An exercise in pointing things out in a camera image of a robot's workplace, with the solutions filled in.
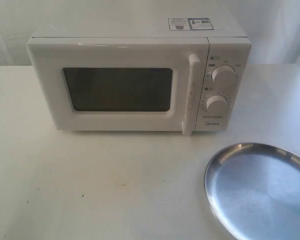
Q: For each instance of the lower white control knob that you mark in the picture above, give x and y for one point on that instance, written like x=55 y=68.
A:
x=217 y=104

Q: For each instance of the white microwave door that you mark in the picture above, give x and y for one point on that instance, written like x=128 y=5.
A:
x=121 y=84

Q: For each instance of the round steel tray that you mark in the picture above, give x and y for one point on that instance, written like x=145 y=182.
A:
x=253 y=191

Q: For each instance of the upper white control knob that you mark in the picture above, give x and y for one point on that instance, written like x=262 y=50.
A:
x=223 y=75

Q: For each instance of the white warning label sticker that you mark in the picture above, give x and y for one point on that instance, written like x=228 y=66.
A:
x=190 y=24

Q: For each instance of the white control knob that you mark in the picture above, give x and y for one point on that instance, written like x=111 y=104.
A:
x=223 y=75
x=217 y=104

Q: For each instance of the white microwave oven body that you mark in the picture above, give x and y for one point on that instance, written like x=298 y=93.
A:
x=229 y=46

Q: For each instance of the white backdrop curtain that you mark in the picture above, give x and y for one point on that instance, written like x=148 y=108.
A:
x=273 y=27

